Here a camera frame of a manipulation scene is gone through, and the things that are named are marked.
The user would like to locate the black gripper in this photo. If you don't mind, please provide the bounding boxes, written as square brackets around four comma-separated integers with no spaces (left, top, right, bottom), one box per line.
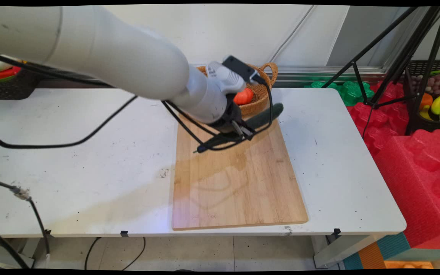
[209,102,258,141]

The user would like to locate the dark green cucumber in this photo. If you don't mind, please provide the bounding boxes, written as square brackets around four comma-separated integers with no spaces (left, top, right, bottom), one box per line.
[194,103,285,154]

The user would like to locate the red tomato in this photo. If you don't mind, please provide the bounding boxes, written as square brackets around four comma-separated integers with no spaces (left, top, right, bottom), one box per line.
[233,88,254,105]

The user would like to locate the woven wicker basket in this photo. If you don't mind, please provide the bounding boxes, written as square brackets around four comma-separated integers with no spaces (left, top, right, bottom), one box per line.
[197,62,279,117]

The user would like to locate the bamboo cutting board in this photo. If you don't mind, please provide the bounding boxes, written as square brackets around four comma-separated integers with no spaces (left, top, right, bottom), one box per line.
[171,115,309,231]

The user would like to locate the green foam floor mats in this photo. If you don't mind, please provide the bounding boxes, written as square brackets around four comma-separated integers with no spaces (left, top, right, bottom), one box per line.
[306,80,375,107]

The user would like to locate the red foam floor mats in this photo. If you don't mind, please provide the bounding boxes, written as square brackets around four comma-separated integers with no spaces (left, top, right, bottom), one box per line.
[348,81,410,157]

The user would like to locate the grey metal table leg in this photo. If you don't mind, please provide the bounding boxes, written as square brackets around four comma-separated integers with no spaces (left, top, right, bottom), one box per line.
[312,234,382,269]
[0,238,40,269]

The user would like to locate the black plastic fruit crate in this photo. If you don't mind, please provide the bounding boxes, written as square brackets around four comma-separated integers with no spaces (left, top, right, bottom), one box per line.
[405,60,440,134]

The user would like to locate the large red foam block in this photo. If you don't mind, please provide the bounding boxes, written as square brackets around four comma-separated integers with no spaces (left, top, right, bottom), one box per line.
[375,129,440,249]

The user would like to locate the orange toy fruit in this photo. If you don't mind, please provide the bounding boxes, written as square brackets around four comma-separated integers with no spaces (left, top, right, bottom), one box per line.
[420,93,434,111]

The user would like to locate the teal orange foam block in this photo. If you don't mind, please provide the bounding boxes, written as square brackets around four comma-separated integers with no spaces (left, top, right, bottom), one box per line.
[343,232,440,270]

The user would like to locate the purple grape bunch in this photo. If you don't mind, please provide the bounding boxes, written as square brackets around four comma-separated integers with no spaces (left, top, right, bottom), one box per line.
[411,74,440,96]

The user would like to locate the black woven storage basket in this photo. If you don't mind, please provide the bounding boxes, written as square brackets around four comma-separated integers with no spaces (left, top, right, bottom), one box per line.
[0,65,42,101]

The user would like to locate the red toy pepper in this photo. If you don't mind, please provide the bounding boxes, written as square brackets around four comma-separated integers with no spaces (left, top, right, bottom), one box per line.
[0,66,23,80]

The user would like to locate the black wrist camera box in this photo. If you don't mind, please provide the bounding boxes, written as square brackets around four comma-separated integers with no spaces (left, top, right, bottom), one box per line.
[222,55,267,85]

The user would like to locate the aluminium wall rail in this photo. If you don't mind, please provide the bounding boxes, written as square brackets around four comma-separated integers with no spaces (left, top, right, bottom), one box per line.
[189,64,389,83]

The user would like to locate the black camera tripod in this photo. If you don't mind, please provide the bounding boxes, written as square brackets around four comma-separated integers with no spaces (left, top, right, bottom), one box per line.
[321,6,440,136]

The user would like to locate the black floor cable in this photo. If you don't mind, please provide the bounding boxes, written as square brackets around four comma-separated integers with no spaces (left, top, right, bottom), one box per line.
[84,237,146,271]

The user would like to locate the black cable with connector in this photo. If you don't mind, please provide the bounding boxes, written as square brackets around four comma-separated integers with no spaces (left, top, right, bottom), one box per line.
[0,177,51,265]

